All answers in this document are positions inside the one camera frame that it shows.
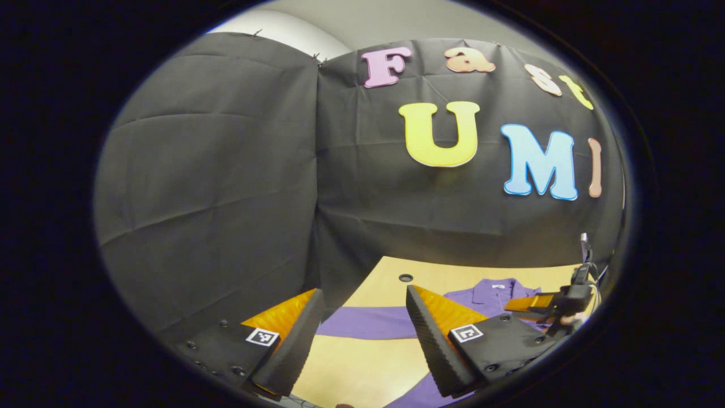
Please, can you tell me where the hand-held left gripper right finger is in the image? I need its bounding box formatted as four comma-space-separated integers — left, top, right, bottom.
406, 285, 561, 399

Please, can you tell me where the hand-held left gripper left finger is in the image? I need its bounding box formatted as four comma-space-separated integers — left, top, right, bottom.
176, 288, 326, 400

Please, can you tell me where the purple button shirt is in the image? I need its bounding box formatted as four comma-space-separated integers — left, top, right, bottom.
316, 278, 567, 408

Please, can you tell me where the thin dark gripper cable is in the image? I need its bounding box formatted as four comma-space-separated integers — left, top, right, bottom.
579, 232, 609, 284

